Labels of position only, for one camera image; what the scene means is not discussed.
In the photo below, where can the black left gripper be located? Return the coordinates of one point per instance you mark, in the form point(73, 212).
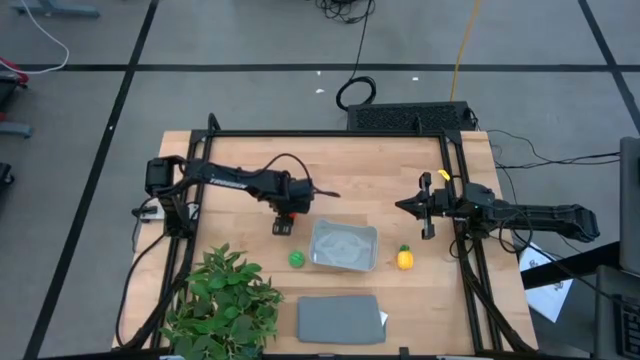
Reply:
point(287, 197)

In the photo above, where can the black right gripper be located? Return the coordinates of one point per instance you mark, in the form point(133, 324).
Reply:
point(428, 210)

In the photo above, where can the yellow toy pineapple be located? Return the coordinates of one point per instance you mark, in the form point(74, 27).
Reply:
point(405, 260)

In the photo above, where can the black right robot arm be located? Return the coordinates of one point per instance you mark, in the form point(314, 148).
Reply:
point(545, 215)

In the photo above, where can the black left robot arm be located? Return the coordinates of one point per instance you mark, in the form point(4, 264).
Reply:
point(225, 181)

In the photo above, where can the green round toy produce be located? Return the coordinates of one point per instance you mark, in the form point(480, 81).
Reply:
point(296, 259)

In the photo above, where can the white plastic tupperware container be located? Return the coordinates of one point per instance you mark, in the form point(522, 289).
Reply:
point(345, 245)

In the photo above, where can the yellow tag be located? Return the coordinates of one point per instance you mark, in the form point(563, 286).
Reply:
point(444, 175)

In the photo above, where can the black computer tower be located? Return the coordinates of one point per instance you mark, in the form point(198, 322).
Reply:
point(405, 117)

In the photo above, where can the green potted plant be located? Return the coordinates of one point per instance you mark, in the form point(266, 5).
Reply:
point(225, 305)

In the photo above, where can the grey folded cloth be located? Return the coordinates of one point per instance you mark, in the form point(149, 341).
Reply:
point(340, 320)

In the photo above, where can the white paper card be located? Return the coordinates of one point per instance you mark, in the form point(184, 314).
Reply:
point(383, 318)

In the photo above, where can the white control box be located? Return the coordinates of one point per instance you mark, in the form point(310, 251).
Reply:
point(156, 212)

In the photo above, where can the black table clamp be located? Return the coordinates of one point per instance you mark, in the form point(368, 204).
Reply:
point(404, 353)

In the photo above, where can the white printed papers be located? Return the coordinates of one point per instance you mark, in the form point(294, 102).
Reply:
point(550, 300)

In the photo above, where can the black floor bar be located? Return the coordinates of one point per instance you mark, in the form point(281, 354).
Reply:
point(575, 265)

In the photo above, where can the grey monitor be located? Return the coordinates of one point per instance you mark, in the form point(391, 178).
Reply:
point(631, 205)

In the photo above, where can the dark grey desk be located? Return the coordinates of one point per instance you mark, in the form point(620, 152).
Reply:
point(607, 320)

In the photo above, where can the black keyboard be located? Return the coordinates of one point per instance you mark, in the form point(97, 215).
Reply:
point(629, 325)

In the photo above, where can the dark floor equipment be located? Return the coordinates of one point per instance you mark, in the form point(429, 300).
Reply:
point(10, 105)

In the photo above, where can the grey table foot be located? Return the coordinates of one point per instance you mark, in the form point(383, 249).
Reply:
point(60, 9)

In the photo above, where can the black corner loop bracket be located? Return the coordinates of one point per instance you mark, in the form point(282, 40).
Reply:
point(213, 124)

